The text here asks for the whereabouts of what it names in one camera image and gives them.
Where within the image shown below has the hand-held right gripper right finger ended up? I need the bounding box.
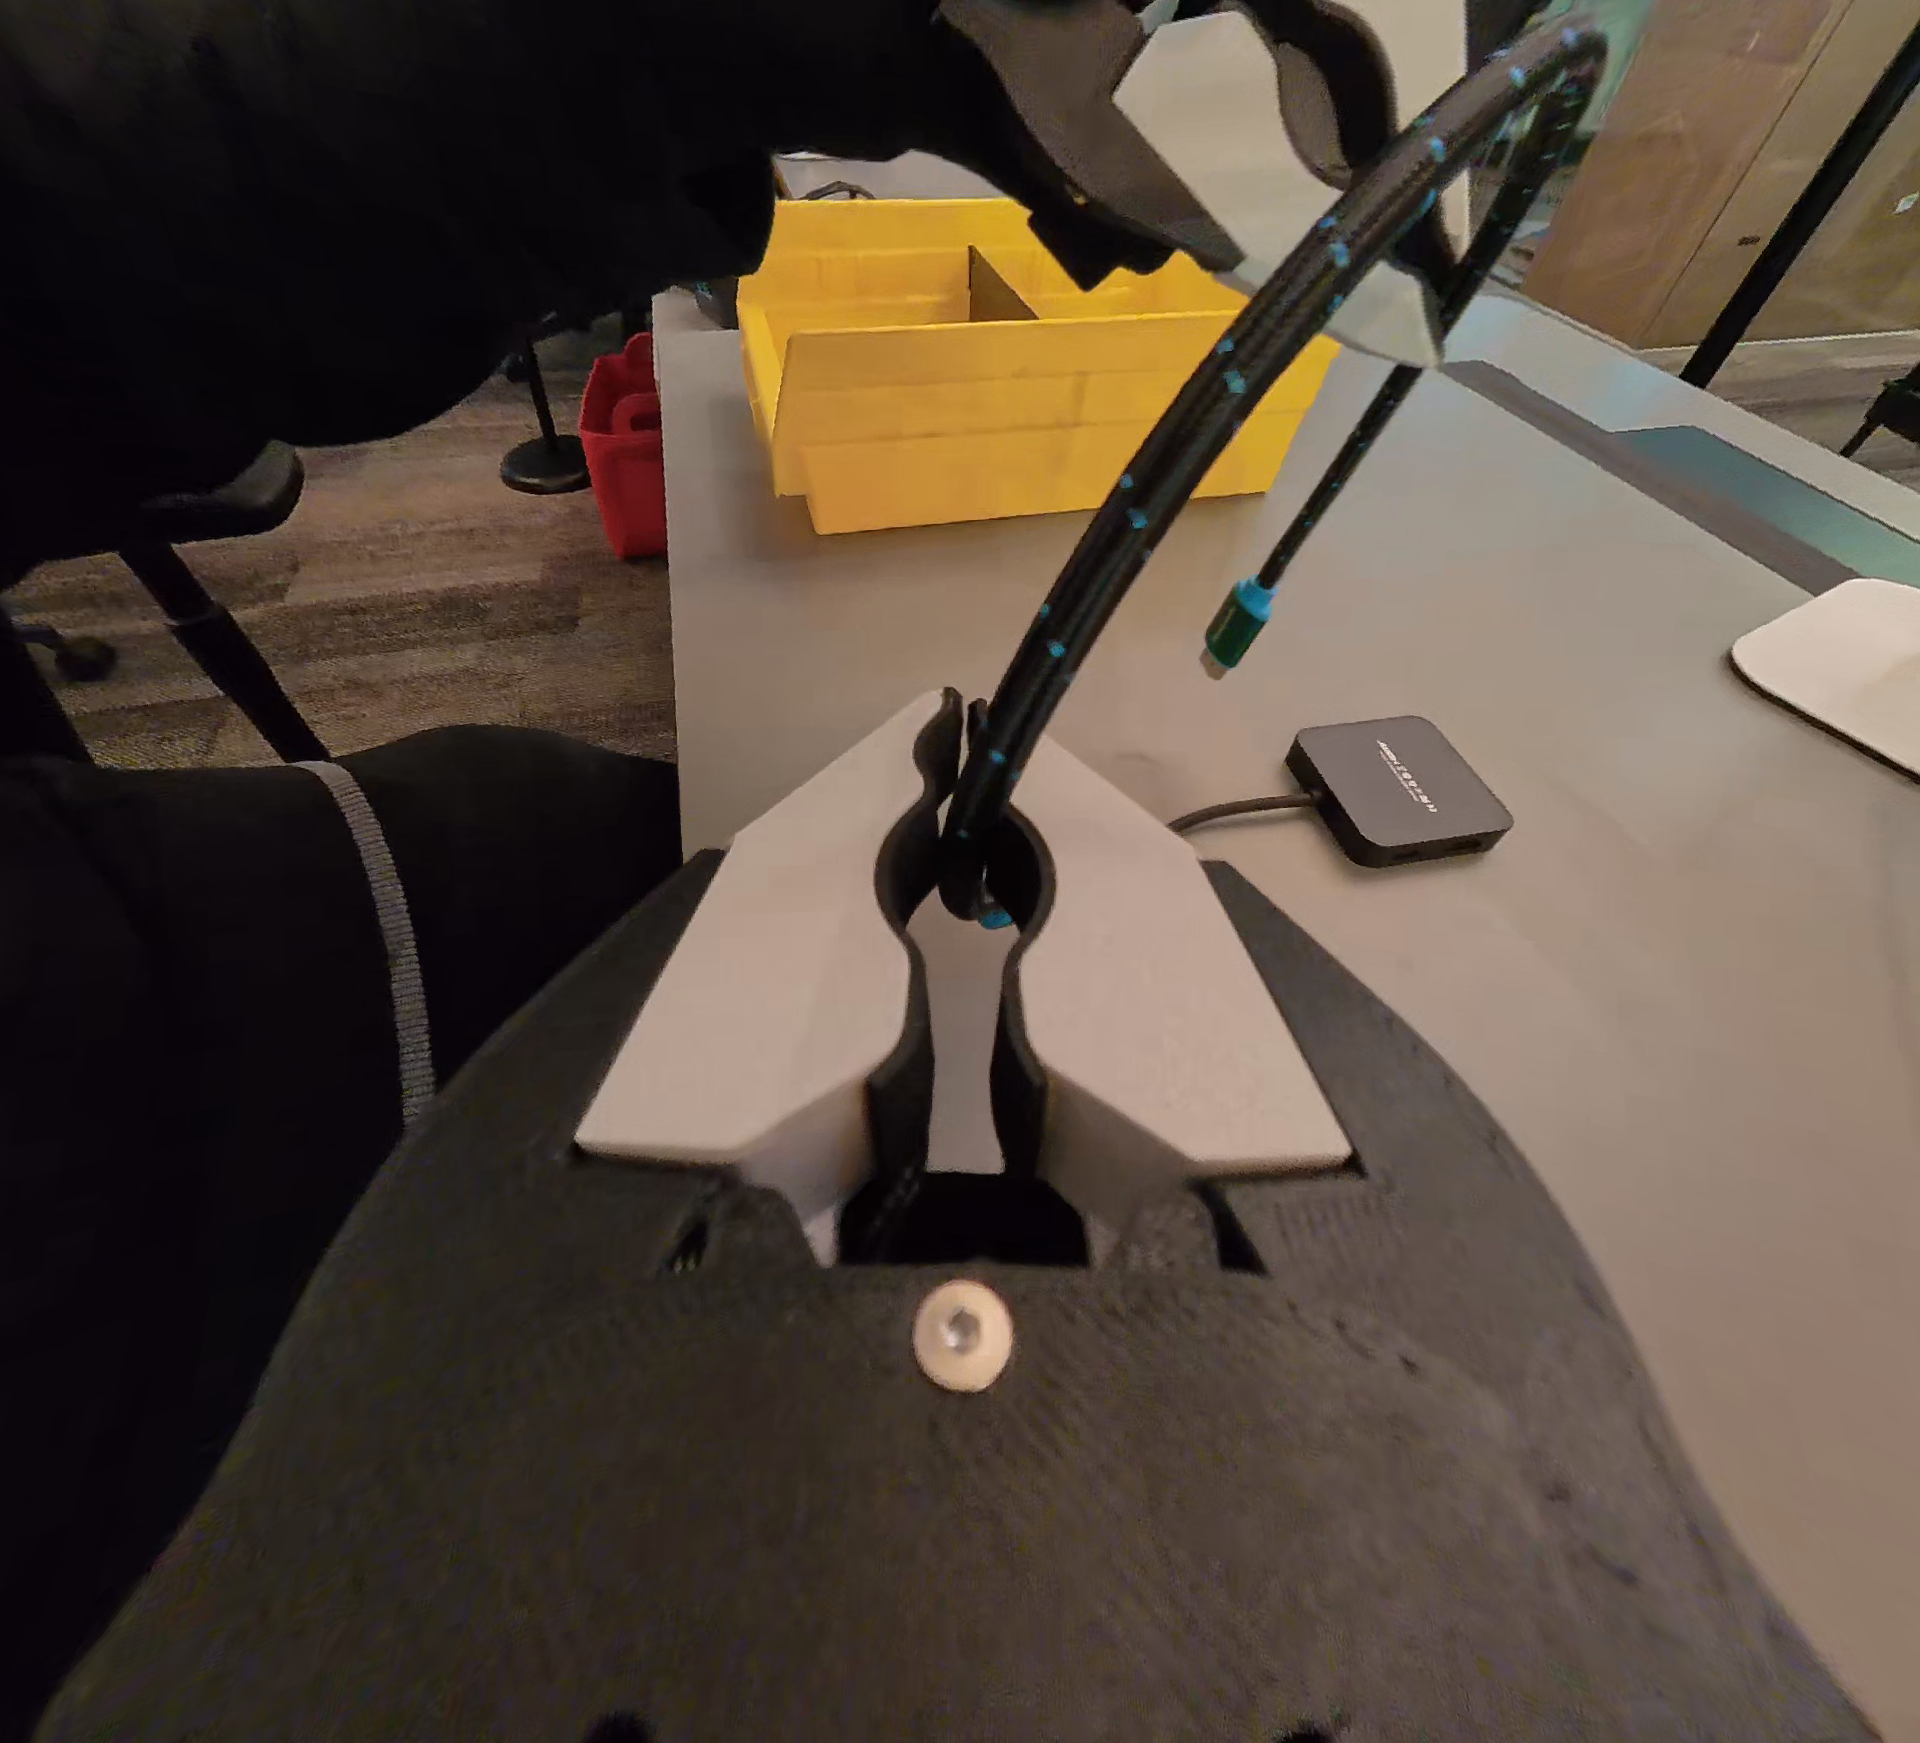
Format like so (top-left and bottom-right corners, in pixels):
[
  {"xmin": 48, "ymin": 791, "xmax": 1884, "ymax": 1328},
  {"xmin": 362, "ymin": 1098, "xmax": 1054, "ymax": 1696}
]
[{"xmin": 982, "ymin": 730, "xmax": 1354, "ymax": 1242}]

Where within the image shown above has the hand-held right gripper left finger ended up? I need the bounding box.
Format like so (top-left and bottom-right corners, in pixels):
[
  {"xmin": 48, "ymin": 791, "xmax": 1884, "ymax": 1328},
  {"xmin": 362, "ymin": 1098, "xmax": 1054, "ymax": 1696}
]
[{"xmin": 576, "ymin": 689, "xmax": 967, "ymax": 1266}]

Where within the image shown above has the black adapter hub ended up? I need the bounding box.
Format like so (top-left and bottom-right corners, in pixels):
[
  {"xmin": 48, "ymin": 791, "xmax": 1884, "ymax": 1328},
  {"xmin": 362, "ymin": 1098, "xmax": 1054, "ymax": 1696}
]
[{"xmin": 1284, "ymin": 714, "xmax": 1517, "ymax": 867}]

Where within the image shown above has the black braided hdmi cable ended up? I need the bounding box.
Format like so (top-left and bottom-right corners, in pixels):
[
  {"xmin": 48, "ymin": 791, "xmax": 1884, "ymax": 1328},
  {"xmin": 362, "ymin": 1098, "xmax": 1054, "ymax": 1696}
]
[{"xmin": 941, "ymin": 20, "xmax": 1607, "ymax": 945}]

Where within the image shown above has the yellow plastic bin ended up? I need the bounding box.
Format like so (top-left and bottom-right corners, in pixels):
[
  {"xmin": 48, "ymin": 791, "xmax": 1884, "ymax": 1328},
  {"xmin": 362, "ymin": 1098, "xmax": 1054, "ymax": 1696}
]
[{"xmin": 732, "ymin": 202, "xmax": 1343, "ymax": 543}]

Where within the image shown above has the person's left forearm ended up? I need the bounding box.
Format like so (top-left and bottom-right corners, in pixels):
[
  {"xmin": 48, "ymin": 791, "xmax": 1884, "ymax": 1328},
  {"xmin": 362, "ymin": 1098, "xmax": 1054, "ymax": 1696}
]
[{"xmin": 0, "ymin": 0, "xmax": 607, "ymax": 579}]

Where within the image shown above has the person's left hand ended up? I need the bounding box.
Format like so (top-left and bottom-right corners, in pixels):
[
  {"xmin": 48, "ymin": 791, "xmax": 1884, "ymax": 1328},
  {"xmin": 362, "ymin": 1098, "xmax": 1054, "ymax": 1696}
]
[{"xmin": 480, "ymin": 0, "xmax": 991, "ymax": 322}]

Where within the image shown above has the cardboard box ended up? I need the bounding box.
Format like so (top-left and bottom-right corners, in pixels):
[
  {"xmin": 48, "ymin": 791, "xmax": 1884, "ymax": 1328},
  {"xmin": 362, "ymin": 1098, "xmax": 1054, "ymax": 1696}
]
[{"xmin": 1527, "ymin": 0, "xmax": 1920, "ymax": 354}]

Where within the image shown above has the black tripod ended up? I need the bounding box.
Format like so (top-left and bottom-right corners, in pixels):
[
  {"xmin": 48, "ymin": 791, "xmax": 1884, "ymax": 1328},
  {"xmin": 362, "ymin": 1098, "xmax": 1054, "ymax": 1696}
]
[{"xmin": 1676, "ymin": 20, "xmax": 1920, "ymax": 385}]

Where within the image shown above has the red plastic bin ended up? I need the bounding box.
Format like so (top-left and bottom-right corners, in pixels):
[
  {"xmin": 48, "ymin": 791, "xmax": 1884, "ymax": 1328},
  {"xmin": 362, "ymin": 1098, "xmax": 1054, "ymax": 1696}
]
[{"xmin": 576, "ymin": 332, "xmax": 669, "ymax": 559}]

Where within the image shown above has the person's black clothing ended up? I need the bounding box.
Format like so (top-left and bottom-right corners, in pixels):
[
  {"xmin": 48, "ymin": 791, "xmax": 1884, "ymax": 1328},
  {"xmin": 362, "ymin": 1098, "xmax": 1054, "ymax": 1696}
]
[{"xmin": 0, "ymin": 720, "xmax": 678, "ymax": 1743}]

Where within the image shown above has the black round base stand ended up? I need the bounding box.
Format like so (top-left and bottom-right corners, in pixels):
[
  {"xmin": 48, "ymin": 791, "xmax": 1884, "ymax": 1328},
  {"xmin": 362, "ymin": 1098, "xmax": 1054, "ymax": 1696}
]
[{"xmin": 497, "ymin": 343, "xmax": 600, "ymax": 501}]

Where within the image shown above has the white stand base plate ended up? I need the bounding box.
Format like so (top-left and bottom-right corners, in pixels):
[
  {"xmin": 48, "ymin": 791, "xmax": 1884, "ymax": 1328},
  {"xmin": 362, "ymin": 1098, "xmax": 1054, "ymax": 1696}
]
[{"xmin": 1725, "ymin": 575, "xmax": 1920, "ymax": 781}]

